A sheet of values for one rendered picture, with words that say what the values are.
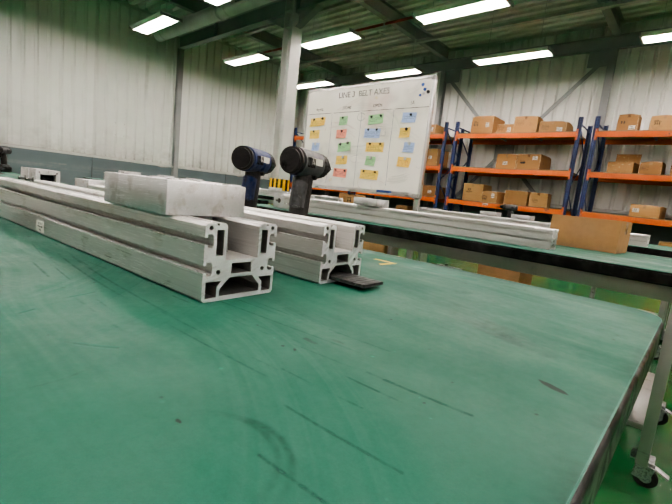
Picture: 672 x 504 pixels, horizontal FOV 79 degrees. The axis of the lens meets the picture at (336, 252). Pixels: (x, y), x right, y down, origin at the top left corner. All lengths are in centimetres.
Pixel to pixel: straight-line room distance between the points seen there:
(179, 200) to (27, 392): 27
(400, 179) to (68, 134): 1009
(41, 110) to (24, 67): 94
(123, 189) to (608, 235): 204
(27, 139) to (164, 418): 1213
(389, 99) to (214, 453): 374
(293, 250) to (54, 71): 1211
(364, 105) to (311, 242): 350
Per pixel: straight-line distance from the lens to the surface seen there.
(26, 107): 1238
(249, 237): 50
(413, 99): 374
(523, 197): 1027
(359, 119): 404
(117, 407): 27
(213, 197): 53
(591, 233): 228
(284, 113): 919
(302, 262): 60
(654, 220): 960
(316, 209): 248
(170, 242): 50
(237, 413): 26
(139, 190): 55
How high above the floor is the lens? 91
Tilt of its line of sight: 8 degrees down
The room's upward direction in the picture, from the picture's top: 6 degrees clockwise
